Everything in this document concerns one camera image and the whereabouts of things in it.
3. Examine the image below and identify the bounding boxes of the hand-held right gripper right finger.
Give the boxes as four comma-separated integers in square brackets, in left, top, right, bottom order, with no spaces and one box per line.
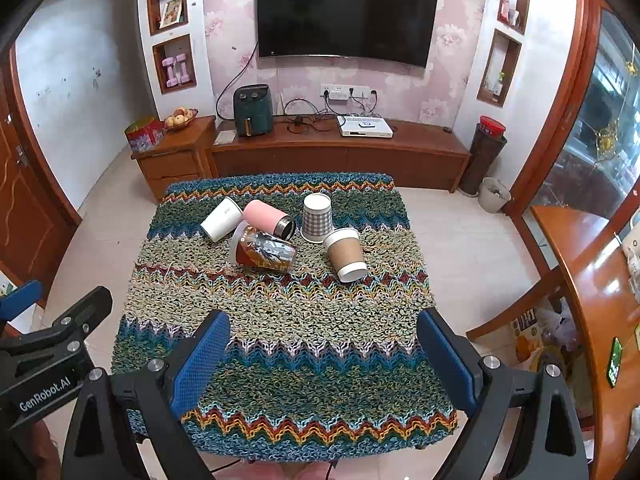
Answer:
[416,307,591,480]

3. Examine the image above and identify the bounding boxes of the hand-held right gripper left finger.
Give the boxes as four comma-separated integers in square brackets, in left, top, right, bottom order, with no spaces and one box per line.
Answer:
[60,309,232,480]

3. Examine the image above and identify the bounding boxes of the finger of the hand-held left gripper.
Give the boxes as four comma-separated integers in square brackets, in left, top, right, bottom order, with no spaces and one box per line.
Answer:
[0,286,114,386]
[0,280,45,322]

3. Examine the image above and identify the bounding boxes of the dark printed paper cup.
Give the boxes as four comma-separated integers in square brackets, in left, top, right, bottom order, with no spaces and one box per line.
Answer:
[229,220,298,274]

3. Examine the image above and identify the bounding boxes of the white cup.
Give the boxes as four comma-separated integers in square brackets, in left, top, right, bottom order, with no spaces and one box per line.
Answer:
[200,197,244,243]

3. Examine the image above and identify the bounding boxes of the brown sleeved paper cup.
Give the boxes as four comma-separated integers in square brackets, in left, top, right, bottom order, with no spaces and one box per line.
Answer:
[322,228,368,283]

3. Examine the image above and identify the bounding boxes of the pink thermos cup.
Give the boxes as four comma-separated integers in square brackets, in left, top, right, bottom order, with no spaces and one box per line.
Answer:
[243,199,296,241]

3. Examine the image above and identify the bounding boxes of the checked paper cup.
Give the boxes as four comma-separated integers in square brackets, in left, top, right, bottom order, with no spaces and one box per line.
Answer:
[301,192,335,244]

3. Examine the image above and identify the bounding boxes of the brown wooden door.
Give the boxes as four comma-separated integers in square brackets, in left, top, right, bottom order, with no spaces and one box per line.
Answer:
[0,50,83,307]

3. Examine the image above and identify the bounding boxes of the plastic bags under table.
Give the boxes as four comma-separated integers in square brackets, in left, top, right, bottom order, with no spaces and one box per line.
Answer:
[510,305,582,363]

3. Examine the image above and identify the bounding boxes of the zigzag knitted table cloth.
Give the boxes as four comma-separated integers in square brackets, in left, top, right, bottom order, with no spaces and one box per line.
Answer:
[111,172,458,463]

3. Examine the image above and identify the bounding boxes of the round wooden dining table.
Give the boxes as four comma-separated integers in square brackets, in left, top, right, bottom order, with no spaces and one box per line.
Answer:
[467,205,640,480]

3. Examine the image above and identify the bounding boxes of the green phone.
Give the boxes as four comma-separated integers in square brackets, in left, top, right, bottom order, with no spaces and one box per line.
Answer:
[606,337,624,389]

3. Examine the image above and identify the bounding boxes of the white waste bin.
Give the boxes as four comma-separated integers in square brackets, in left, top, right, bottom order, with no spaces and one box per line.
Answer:
[477,177,512,212]

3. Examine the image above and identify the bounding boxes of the small wooden drawer cabinet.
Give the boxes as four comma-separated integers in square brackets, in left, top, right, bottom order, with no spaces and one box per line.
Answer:
[131,116,217,200]

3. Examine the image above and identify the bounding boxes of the red printed tin box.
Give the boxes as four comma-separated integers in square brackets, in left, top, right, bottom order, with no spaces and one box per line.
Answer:
[124,116,166,153]

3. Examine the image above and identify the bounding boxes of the black bin with red lid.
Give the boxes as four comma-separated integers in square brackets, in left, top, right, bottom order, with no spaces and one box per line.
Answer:
[458,116,508,196]

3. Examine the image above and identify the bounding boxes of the bowl of fruit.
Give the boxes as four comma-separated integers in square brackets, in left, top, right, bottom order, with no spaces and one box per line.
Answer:
[164,107,197,131]

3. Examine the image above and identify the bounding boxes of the long wooden television cabinet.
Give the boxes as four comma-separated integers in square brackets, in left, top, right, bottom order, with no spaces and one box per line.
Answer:
[205,116,472,193]

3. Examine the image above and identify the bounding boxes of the white set-top box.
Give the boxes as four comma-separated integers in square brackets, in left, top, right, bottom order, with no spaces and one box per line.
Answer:
[337,115,395,139]

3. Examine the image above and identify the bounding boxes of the dark green air fryer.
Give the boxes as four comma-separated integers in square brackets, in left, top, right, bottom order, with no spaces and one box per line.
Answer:
[233,84,275,138]

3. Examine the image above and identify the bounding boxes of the glass sliding door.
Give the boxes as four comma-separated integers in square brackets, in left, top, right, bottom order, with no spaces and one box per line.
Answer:
[530,7,640,213]

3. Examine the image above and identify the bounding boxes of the framed picture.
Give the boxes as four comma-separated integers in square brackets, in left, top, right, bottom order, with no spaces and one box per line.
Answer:
[159,0,184,29]

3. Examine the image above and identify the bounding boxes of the black flat television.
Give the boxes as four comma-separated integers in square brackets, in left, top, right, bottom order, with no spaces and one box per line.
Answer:
[256,0,440,69]

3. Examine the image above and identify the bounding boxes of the tangle of black cables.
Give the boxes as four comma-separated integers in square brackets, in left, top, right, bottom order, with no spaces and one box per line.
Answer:
[274,97,341,134]

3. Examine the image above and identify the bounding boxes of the black television cable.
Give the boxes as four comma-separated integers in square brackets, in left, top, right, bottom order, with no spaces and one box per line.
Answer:
[216,42,259,121]

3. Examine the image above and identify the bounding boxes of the white wall socket strip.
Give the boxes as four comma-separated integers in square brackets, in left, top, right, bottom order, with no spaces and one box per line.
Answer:
[320,85,380,101]

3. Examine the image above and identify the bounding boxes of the white wall shelf unit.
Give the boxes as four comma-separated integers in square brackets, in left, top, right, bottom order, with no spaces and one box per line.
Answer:
[475,0,533,108]
[137,0,212,121]

